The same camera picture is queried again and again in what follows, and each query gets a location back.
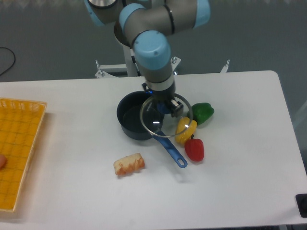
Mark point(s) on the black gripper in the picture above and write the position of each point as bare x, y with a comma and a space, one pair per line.
164, 92

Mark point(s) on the glass lid blue knob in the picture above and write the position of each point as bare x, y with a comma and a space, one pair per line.
165, 117

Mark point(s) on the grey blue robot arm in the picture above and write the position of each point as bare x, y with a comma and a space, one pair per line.
144, 27

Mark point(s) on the yellow bell pepper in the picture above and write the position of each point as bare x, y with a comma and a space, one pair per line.
185, 129

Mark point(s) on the green bell pepper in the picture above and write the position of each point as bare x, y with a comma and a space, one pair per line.
202, 112

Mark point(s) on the red bell pepper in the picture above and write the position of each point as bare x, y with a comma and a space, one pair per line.
194, 148

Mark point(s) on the toasted bread piece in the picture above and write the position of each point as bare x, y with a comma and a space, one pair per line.
129, 164

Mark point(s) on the black device at table edge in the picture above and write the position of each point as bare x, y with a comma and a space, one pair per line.
301, 200

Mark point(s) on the yellow plastic basket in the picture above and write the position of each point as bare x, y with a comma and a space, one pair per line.
20, 122

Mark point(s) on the pinkish object in basket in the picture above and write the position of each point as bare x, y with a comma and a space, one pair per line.
3, 161

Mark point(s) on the dark pot blue handle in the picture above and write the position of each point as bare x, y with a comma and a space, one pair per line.
128, 114

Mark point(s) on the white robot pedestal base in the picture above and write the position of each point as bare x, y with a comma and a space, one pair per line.
129, 69

